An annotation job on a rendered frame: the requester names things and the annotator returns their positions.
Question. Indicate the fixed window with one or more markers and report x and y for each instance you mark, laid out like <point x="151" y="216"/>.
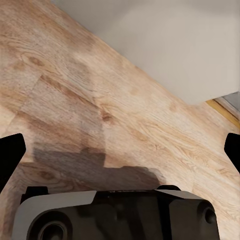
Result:
<point x="229" y="106"/>

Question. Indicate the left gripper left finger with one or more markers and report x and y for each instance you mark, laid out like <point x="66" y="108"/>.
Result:
<point x="12" y="150"/>

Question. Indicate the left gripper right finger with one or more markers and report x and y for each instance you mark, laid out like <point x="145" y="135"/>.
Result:
<point x="232" y="149"/>

